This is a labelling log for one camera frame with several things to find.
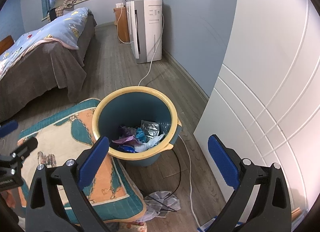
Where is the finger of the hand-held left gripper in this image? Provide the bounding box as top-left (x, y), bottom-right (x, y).
top-left (10, 137), bottom-right (39, 165)
top-left (0, 120), bottom-right (19, 138)

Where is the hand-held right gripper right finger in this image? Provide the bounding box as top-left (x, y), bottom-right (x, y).
top-left (207, 134), bottom-right (293, 232)

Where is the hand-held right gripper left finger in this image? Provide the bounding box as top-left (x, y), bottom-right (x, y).
top-left (25, 136), bottom-right (110, 232)

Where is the blue wipes packet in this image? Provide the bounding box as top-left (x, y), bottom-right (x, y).
top-left (117, 145), bottom-right (137, 153)

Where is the teal bin with yellow rim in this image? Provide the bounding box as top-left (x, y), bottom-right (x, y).
top-left (92, 86), bottom-right (184, 168)

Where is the teal and orange floor mat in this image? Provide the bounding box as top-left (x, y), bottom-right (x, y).
top-left (17, 98), bottom-right (148, 225)

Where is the blue face mask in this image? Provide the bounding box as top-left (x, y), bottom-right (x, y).
top-left (136, 127), bottom-right (165, 153)

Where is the silver foil wrapper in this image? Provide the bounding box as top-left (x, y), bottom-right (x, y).
top-left (140, 120), bottom-right (160, 138)

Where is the wooden bed with grey bedspread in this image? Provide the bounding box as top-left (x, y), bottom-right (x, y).
top-left (0, 7), bottom-right (98, 123)

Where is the crumpled grey plastic bag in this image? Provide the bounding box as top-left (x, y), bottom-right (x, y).
top-left (144, 190), bottom-right (181, 219)

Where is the person's foot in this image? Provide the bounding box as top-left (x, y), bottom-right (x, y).
top-left (126, 219), bottom-right (145, 228)

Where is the white wardrobe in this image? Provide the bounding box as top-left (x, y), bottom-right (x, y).
top-left (194, 0), bottom-right (320, 222)

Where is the blue printed quilt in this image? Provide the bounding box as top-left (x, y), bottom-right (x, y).
top-left (0, 7), bottom-right (90, 80)

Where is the wooden television stand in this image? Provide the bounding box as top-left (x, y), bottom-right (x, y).
top-left (114, 6), bottom-right (130, 43)

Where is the white air purifier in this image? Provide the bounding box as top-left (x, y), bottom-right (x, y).
top-left (126, 0), bottom-right (163, 64)

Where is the white power strip cord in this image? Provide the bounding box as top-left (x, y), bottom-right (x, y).
top-left (178, 135), bottom-right (201, 227)

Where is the black cable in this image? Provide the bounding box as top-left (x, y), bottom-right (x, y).
top-left (140, 152), bottom-right (182, 213)

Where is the white purifier cable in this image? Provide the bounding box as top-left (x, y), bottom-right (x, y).
top-left (138, 12), bottom-right (165, 88)

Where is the white wall cable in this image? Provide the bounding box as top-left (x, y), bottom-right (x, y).
top-left (117, 0), bottom-right (131, 44)

